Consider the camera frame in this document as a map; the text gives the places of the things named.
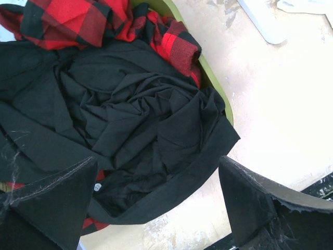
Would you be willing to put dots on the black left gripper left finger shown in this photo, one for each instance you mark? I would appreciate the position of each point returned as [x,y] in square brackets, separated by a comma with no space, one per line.
[48,213]

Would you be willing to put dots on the red black plaid shirt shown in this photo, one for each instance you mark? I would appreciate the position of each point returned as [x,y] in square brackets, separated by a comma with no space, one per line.
[56,25]

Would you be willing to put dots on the green laundry basket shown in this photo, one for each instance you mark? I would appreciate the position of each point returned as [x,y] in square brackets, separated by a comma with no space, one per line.
[208,67]

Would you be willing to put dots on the white clothes rack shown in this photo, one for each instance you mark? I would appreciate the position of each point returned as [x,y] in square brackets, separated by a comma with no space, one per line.
[265,22]

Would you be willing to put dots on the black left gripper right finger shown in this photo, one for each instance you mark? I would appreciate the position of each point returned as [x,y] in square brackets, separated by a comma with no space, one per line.
[264,214]

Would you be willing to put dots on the white button shirt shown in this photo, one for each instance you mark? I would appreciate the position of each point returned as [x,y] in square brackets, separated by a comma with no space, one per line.
[317,7]

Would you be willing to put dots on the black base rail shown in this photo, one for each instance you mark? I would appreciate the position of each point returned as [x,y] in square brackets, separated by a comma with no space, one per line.
[321,188]

